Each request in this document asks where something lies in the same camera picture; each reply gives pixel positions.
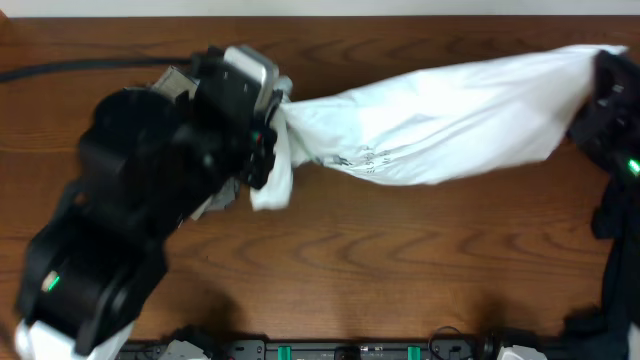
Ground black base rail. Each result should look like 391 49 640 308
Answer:
115 326 574 360

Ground white printed t-shirt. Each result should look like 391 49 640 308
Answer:
250 45 624 211

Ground folded khaki pants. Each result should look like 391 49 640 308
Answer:
151 66 199 100

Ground black clothes pile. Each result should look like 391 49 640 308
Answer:
563 179 639 360

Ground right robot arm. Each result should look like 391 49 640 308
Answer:
568 51 639 184

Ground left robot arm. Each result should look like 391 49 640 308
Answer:
14 46 292 359

